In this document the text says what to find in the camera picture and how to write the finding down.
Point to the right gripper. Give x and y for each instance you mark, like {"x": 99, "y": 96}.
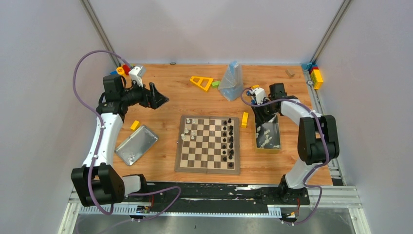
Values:
{"x": 260, "y": 118}

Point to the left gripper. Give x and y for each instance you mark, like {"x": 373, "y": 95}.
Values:
{"x": 151, "y": 95}

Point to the yellow tin with chess pieces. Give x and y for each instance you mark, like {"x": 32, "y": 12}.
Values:
{"x": 268, "y": 137}

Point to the wooden chess board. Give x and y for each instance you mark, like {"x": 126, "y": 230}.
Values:
{"x": 208, "y": 144}

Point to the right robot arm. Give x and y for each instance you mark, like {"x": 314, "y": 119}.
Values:
{"x": 317, "y": 140}

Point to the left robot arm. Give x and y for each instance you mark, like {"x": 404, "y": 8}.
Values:
{"x": 96, "y": 181}

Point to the yellow arch block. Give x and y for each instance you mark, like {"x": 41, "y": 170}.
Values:
{"x": 244, "y": 120}

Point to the toy brick car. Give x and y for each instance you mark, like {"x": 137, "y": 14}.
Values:
{"x": 251, "y": 90}

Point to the small yellow block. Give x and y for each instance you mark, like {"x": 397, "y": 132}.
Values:
{"x": 135, "y": 125}

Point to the colourful cylinder blocks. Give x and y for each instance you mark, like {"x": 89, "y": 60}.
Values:
{"x": 122, "y": 70}

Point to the yellow triangle block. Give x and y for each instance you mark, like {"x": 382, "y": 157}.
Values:
{"x": 204, "y": 83}

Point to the brown wooden block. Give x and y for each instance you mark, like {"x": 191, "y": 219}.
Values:
{"x": 290, "y": 73}

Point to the green block by bag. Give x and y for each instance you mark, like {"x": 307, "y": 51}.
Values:
{"x": 215, "y": 84}

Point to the silver tin lid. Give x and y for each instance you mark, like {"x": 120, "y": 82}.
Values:
{"x": 136, "y": 145}

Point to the stacked duplo bricks corner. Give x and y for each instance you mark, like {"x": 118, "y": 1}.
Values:
{"x": 315, "y": 74}

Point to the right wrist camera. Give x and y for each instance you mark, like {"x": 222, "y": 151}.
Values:
{"x": 259, "y": 97}

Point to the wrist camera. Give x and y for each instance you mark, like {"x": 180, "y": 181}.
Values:
{"x": 136, "y": 73}
{"x": 259, "y": 97}

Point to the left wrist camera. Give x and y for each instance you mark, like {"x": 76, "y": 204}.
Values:
{"x": 136, "y": 73}

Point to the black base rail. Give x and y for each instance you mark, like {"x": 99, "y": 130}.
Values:
{"x": 218, "y": 198}

